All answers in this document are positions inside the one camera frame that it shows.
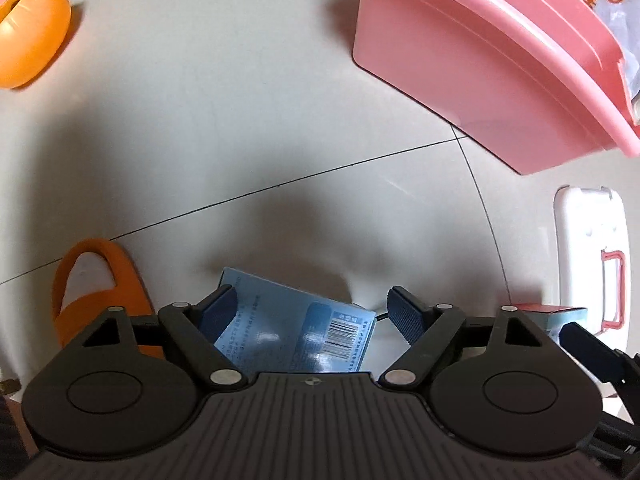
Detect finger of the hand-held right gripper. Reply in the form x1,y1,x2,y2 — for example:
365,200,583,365
558,322,628,387

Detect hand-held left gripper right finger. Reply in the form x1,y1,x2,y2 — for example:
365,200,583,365
378,286,556,388

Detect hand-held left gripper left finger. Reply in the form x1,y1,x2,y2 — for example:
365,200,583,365
82,284,248,388

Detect light blue box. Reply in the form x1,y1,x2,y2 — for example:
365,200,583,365
197,266,377,374

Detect pink plastic storage bin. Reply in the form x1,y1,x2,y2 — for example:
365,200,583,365
352,0,640,176

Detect small red and blue box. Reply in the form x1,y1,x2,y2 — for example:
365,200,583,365
514,303,588,346

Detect orange plastic case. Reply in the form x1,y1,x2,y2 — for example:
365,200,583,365
0,0,72,90

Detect orange handled silicone case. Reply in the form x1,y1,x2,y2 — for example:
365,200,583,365
52,239,166,360

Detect white lid with pink handle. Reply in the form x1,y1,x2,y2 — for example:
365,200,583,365
553,185,629,351

